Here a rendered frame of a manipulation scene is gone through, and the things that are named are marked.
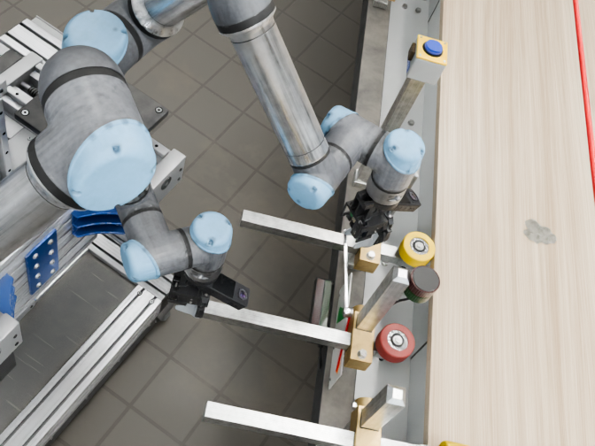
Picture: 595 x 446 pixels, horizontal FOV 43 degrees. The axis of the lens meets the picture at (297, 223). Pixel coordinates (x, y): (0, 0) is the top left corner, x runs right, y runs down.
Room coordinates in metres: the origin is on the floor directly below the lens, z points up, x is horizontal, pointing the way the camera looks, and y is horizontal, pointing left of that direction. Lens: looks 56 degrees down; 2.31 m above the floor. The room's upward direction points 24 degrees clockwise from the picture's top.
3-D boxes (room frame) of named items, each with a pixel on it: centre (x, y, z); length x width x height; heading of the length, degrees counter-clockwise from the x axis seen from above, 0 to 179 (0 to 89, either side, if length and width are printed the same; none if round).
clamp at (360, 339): (0.79, -0.23, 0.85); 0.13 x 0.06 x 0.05; 13
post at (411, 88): (1.31, -0.11, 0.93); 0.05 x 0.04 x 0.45; 13
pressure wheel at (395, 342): (0.79, -0.30, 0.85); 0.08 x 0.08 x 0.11
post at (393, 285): (0.81, -0.23, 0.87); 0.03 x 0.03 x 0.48; 13
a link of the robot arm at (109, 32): (0.92, 0.48, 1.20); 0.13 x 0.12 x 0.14; 169
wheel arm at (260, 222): (1.00, -0.09, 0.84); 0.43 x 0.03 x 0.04; 103
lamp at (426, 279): (0.82, -0.27, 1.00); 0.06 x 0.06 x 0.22; 13
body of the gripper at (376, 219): (0.93, -0.13, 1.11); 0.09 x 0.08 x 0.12; 136
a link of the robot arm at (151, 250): (0.63, 0.22, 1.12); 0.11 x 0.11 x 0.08; 45
